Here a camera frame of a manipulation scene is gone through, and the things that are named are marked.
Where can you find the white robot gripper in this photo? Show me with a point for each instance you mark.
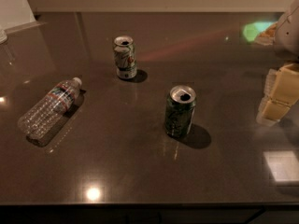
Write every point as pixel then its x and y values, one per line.
pixel 288 34

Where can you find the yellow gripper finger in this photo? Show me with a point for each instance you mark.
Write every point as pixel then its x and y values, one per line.
pixel 270 113

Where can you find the dark green soda can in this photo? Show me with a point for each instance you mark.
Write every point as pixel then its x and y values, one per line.
pixel 180 106

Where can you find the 7up soda can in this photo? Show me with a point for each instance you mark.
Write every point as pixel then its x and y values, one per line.
pixel 124 57

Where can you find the clear plastic water bottle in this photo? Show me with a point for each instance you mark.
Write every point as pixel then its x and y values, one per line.
pixel 37 122

